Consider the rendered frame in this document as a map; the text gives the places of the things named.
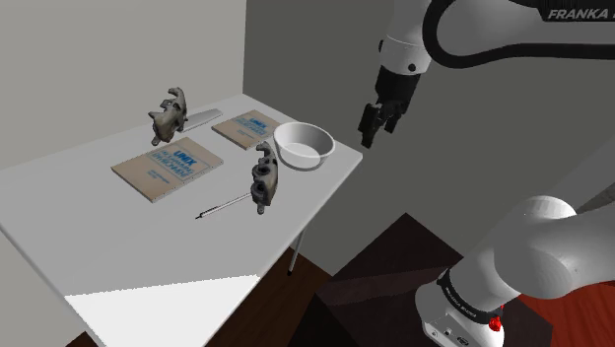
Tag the dark robot stand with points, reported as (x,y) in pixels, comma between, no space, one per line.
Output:
(384,269)

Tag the flat white knife blade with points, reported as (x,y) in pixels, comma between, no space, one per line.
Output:
(202,119)

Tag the white table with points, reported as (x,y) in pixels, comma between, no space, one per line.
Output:
(96,230)

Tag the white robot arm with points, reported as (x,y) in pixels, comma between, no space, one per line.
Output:
(538,254)

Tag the large tan book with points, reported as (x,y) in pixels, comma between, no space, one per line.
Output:
(167,168)

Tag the small tan book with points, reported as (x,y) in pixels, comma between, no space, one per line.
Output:
(246,129)

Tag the thin silver pen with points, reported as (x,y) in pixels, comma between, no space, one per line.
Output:
(222,206)

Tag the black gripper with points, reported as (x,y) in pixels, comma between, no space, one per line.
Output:
(396,85)

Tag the white bowl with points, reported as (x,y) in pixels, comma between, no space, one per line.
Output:
(303,144)

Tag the grey animal figure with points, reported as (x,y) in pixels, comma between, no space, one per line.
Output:
(168,117)
(264,178)

